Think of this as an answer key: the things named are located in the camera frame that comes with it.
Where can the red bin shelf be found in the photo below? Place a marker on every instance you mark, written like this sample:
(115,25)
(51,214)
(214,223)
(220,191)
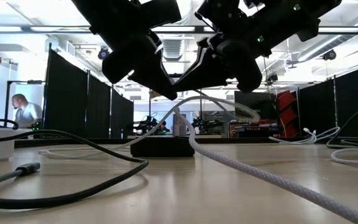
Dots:
(286,119)

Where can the black metal stand frame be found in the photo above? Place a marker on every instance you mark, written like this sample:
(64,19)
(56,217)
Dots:
(150,115)
(7,102)

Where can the person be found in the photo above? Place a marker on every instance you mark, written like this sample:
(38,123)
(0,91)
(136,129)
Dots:
(26,112)
(163,128)

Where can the long black power strip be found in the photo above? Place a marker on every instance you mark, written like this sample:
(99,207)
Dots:
(160,147)

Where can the black folding room divider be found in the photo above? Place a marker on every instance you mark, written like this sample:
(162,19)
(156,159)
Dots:
(315,109)
(67,102)

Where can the silver ventilation duct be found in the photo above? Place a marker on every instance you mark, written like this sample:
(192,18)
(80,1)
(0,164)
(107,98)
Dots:
(172,49)

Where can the black computer monitor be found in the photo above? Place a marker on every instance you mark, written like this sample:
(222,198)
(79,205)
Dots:
(267,104)

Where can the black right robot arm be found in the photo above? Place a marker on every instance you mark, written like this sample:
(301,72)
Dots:
(315,12)

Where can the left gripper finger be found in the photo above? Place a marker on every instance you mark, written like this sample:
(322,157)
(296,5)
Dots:
(149,71)
(162,59)

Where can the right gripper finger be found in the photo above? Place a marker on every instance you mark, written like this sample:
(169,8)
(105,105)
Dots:
(202,60)
(216,71)

